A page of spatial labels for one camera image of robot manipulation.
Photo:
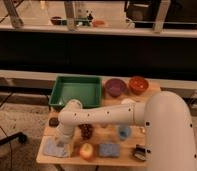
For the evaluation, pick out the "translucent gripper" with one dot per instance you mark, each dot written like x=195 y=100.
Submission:
x=67 y=147

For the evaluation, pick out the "blue towel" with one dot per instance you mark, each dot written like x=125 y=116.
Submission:
x=52 y=149

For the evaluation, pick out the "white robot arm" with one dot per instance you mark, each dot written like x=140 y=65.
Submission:
x=170 y=143

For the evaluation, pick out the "blue plastic cup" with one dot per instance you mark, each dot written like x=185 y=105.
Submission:
x=124 y=132

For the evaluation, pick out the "white plastic cup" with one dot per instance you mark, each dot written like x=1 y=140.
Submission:
x=127 y=100

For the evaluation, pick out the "red yellow apple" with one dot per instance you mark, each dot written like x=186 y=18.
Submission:
x=86 y=151

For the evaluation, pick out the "black rectangular case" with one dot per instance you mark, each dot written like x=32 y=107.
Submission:
x=53 y=122

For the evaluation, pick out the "purple grape bunch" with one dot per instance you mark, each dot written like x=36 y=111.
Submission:
x=86 y=131

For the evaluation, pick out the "wooden table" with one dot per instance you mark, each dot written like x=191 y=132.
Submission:
x=102 y=135

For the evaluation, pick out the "blue sponge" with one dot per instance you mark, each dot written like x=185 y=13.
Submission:
x=109 y=150

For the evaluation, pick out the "black office chair base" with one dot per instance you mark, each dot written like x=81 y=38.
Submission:
x=22 y=138

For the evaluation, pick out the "green plastic tray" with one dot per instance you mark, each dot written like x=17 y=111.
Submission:
x=88 y=90

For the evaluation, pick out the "black metal peeler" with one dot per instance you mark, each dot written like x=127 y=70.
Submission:
x=139 y=152

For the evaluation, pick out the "purple bowl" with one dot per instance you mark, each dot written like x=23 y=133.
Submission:
x=115 y=87

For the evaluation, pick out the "orange bowl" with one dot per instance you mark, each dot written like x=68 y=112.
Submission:
x=138 y=85

